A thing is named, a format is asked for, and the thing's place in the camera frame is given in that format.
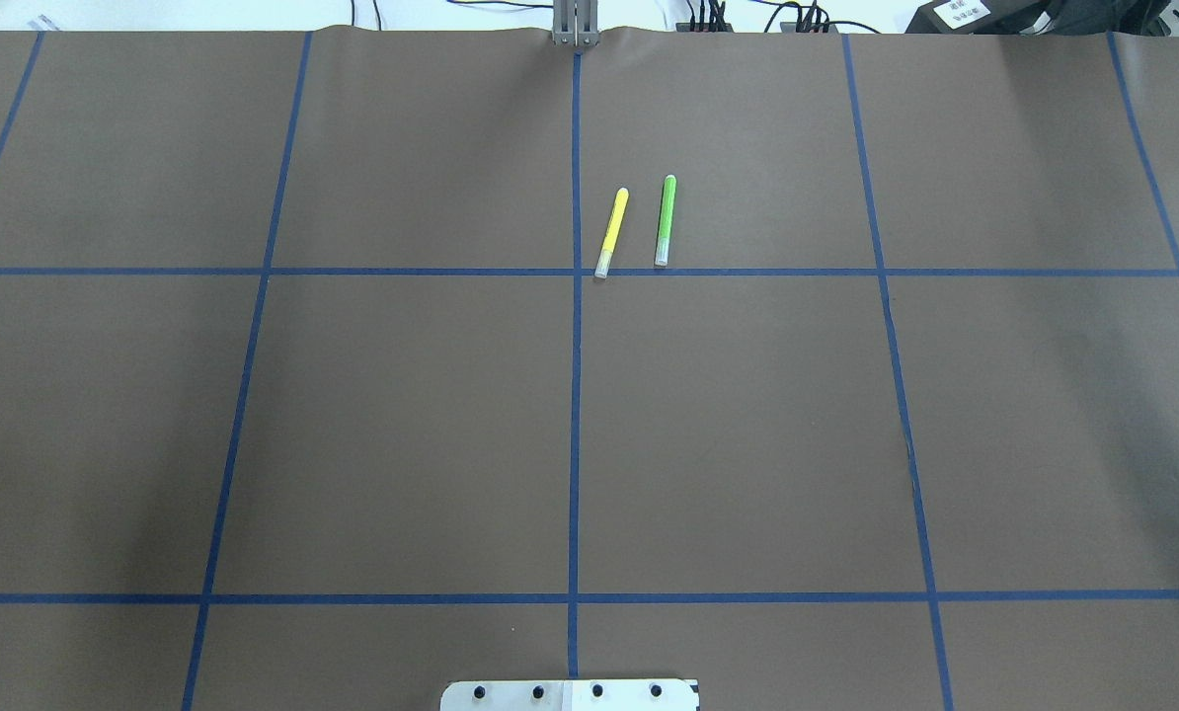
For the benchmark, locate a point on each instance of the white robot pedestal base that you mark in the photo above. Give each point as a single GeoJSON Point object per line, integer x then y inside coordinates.
{"type": "Point", "coordinates": [573, 694]}

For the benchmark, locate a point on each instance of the black usb hub left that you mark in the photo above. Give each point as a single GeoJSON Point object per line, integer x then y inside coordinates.
{"type": "Point", "coordinates": [704, 18]}

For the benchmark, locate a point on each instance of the aluminium frame post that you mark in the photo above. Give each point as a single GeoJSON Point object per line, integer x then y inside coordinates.
{"type": "Point", "coordinates": [575, 23]}

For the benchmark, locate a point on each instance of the yellow marker pen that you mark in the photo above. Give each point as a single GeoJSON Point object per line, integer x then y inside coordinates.
{"type": "Point", "coordinates": [611, 232]}

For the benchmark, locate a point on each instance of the black power adapter box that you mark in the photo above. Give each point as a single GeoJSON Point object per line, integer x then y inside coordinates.
{"type": "Point", "coordinates": [982, 17]}

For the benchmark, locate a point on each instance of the black usb hub right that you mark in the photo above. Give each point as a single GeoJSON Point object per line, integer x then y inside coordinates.
{"type": "Point", "coordinates": [809, 19]}

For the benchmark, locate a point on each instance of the black usb hub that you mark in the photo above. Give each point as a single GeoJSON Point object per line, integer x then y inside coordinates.
{"type": "Point", "coordinates": [704, 18]}
{"type": "Point", "coordinates": [809, 19]}

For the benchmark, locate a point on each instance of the green marker pen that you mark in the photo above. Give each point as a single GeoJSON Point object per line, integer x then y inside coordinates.
{"type": "Point", "coordinates": [664, 222]}

